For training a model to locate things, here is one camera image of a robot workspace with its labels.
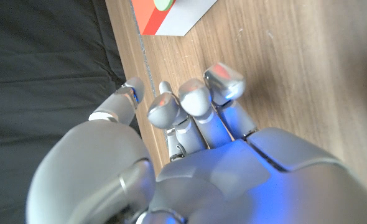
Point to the green round coin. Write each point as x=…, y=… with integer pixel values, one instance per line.
x=163, y=4

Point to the red lidded white box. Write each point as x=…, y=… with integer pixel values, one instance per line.
x=174, y=21

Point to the black backdrop curtain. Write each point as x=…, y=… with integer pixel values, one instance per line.
x=46, y=62

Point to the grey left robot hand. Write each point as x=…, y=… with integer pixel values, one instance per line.
x=233, y=180

